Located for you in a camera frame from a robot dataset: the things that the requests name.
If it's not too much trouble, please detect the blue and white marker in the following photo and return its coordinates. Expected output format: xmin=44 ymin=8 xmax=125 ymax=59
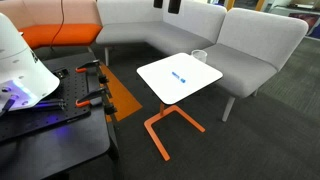
xmin=171 ymin=70 xmax=187 ymax=84

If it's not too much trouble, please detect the clear plastic cup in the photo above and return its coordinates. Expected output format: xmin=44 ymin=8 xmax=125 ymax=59
xmin=191 ymin=49 xmax=208 ymax=64

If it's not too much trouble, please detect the grey corner sofa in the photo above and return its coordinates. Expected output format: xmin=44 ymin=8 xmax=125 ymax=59
xmin=95 ymin=0 xmax=228 ymax=67

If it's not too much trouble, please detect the small black box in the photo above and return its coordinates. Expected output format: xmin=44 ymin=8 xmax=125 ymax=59
xmin=53 ymin=67 xmax=70 ymax=80

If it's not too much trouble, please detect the grey single sofa seat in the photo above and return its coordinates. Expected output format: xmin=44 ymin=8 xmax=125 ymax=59
xmin=201 ymin=7 xmax=310 ymax=123

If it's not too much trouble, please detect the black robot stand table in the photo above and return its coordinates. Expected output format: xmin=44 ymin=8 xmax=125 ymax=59
xmin=0 ymin=51 xmax=121 ymax=180

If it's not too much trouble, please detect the orange and pink sofa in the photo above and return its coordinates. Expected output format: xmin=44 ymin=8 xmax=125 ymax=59
xmin=0 ymin=0 xmax=103 ymax=51

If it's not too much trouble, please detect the framed red picture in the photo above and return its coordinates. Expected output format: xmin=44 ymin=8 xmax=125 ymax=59
xmin=288 ymin=12 xmax=320 ymax=38

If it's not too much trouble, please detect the white side table orange frame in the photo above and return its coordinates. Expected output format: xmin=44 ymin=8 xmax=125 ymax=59
xmin=135 ymin=52 xmax=224 ymax=162

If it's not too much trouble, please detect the black clamp orange handle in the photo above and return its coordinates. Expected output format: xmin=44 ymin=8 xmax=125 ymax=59
xmin=75 ymin=59 xmax=110 ymax=85
xmin=75 ymin=87 xmax=118 ymax=116

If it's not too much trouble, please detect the black bracket at robot base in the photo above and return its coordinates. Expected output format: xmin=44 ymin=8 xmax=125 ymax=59
xmin=32 ymin=98 xmax=68 ymax=113

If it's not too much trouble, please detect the dark hanging cable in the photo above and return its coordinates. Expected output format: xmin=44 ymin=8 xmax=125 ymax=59
xmin=49 ymin=0 xmax=66 ymax=52

